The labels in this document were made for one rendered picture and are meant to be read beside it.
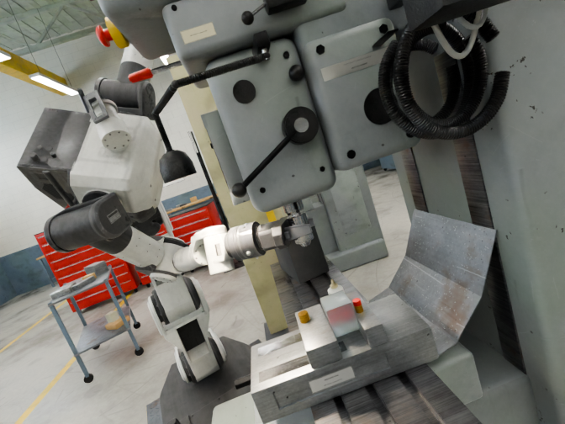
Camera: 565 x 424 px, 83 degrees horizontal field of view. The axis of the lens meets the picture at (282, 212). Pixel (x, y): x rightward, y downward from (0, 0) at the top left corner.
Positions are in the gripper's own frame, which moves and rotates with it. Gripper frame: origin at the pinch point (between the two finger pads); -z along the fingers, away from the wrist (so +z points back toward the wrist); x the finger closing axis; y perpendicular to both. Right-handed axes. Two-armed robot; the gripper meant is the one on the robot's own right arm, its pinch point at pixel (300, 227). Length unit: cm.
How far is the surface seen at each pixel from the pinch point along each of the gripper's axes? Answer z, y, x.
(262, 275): 82, 70, 152
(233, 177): 9.7, -16.5, -5.8
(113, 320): 259, 89, 165
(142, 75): 25, -46, 0
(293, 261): 13.2, 18.1, 27.4
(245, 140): 2.2, -22.9, -11.5
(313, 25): -16.0, -39.0, -5.4
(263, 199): 2.5, -10.7, -11.6
